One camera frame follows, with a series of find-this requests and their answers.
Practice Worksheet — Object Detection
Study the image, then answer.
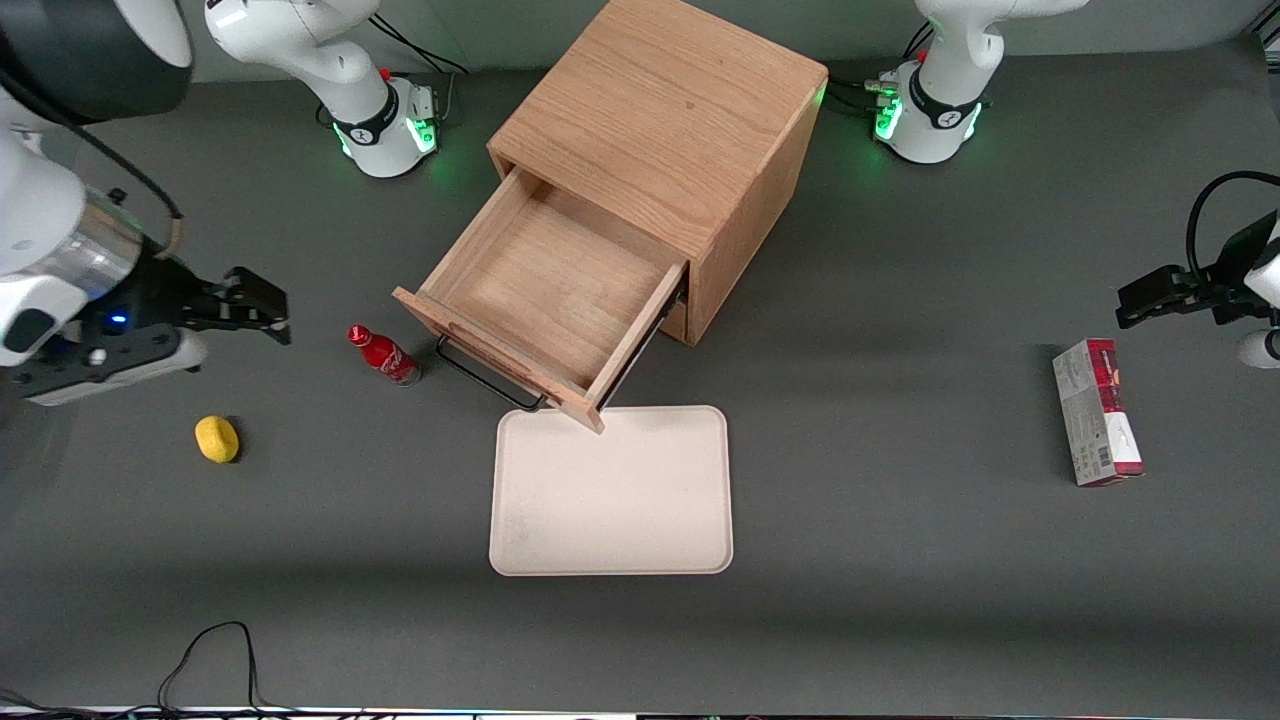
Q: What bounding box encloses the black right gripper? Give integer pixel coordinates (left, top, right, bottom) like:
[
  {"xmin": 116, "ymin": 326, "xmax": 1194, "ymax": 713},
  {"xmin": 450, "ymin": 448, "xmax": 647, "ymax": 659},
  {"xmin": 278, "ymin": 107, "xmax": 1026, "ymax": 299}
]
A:
[{"xmin": 8, "ymin": 255, "xmax": 293, "ymax": 397}]

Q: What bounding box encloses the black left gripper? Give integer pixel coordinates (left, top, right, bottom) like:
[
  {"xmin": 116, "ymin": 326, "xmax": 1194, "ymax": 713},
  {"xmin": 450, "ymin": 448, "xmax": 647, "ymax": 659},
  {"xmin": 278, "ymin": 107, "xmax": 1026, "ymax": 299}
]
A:
[{"xmin": 1117, "ymin": 209, "xmax": 1280, "ymax": 330}]

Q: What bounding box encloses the wooden drawer cabinet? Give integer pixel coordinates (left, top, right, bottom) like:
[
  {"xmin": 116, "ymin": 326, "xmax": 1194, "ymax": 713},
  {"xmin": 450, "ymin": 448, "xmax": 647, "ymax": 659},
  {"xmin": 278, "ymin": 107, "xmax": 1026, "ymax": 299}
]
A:
[{"xmin": 487, "ymin": 0, "xmax": 830, "ymax": 347}]

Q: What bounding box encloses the yellow lemon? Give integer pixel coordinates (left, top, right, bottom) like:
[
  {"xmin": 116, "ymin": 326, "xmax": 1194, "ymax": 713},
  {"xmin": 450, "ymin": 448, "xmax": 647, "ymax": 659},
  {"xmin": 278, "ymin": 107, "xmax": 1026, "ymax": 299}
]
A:
[{"xmin": 194, "ymin": 415, "xmax": 242, "ymax": 465}]

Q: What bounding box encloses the red and grey carton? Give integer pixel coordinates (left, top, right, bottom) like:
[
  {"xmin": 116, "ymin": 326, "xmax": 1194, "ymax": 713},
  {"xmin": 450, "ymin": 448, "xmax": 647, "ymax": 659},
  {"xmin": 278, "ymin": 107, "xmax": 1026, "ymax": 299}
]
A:
[{"xmin": 1051, "ymin": 337, "xmax": 1147, "ymax": 489}]

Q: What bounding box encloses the red plastic bottle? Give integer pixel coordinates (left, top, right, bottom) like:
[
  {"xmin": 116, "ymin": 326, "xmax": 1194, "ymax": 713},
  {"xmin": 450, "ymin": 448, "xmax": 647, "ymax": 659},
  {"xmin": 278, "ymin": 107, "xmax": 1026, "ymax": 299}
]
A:
[{"xmin": 347, "ymin": 323, "xmax": 423, "ymax": 388}]

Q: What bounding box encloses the beige rectangular tray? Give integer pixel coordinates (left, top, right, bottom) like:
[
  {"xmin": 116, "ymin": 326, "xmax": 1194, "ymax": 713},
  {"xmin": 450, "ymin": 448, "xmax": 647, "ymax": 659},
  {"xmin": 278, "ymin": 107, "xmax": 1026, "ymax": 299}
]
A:
[{"xmin": 488, "ymin": 404, "xmax": 735, "ymax": 578}]

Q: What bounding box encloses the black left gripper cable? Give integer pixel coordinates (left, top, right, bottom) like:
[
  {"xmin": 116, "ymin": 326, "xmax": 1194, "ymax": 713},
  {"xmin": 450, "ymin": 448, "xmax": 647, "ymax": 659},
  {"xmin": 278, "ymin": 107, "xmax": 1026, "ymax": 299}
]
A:
[{"xmin": 1185, "ymin": 170, "xmax": 1280, "ymax": 283}]

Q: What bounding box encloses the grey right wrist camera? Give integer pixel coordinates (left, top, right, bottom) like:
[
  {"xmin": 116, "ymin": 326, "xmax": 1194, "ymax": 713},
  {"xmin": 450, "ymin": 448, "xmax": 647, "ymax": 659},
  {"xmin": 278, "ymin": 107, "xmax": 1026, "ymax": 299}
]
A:
[{"xmin": 20, "ymin": 330, "xmax": 209, "ymax": 407}]

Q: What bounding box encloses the black right arm base cable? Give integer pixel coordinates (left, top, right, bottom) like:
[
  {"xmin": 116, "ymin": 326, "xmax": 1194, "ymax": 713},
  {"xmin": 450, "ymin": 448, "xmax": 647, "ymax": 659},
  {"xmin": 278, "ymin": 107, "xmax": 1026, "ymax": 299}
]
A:
[{"xmin": 370, "ymin": 14, "xmax": 473, "ymax": 123}]

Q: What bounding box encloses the black arm base cable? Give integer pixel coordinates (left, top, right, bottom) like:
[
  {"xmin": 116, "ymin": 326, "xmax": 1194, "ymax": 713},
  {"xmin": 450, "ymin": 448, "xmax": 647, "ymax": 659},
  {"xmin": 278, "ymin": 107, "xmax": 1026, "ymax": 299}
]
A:
[
  {"xmin": 828, "ymin": 18, "xmax": 937, "ymax": 119},
  {"xmin": 370, "ymin": 14, "xmax": 473, "ymax": 123}
]

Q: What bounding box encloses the black floor cable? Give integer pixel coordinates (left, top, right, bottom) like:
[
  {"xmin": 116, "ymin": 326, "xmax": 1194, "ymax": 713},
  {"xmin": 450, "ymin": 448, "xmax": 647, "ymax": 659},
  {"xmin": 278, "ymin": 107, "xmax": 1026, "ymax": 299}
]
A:
[{"xmin": 0, "ymin": 621, "xmax": 301, "ymax": 717}]

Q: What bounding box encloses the black left arm base cable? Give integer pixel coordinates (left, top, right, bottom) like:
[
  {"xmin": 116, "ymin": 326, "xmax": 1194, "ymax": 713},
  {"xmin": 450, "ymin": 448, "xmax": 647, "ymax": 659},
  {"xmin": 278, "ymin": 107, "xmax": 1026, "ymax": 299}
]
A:
[{"xmin": 828, "ymin": 18, "xmax": 937, "ymax": 119}]

